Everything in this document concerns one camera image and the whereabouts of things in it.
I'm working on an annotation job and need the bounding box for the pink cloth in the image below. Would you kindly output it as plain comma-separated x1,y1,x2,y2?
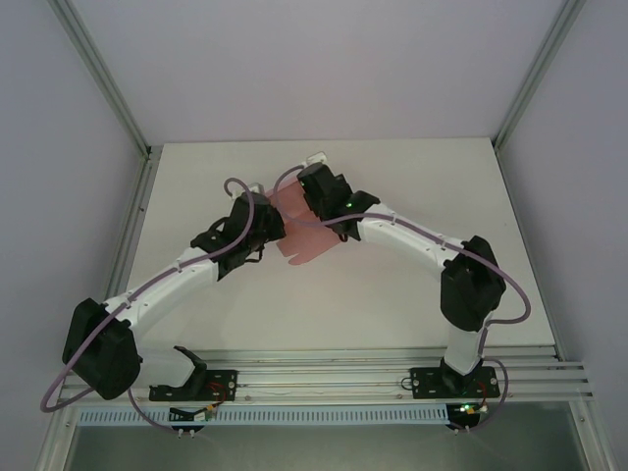
264,182,340,267

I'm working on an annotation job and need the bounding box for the grey metal sheet panel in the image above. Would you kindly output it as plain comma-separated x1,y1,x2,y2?
63,399,590,471

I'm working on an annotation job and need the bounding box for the aluminium table side rail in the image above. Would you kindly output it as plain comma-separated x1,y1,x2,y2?
82,146,159,367

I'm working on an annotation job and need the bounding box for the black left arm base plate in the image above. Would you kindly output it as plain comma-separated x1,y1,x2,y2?
148,366,240,403

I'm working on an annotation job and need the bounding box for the aluminium mounting rail base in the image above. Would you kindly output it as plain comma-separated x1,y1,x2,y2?
58,345,595,408

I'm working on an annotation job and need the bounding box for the small wired connector board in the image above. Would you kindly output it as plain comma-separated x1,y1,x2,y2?
169,404,220,424
449,400,491,421

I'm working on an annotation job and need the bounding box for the slotted pale blue cable duct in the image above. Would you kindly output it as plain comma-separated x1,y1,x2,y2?
78,404,450,427

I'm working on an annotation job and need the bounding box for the aluminium frame post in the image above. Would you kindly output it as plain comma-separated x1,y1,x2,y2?
493,0,589,151
48,0,154,159

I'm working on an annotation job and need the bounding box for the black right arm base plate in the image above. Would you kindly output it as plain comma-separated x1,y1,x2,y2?
409,365,501,399

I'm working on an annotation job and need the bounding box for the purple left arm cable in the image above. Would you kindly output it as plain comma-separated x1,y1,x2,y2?
38,176,270,436

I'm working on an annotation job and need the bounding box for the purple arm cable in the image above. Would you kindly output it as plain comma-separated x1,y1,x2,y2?
272,164,532,436
38,176,270,436

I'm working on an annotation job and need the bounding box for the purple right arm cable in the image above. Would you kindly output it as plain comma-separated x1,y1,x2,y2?
272,164,532,436

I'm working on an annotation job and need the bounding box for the aluminium frame leg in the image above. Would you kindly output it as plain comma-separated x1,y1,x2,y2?
32,406,82,471
568,399,620,471

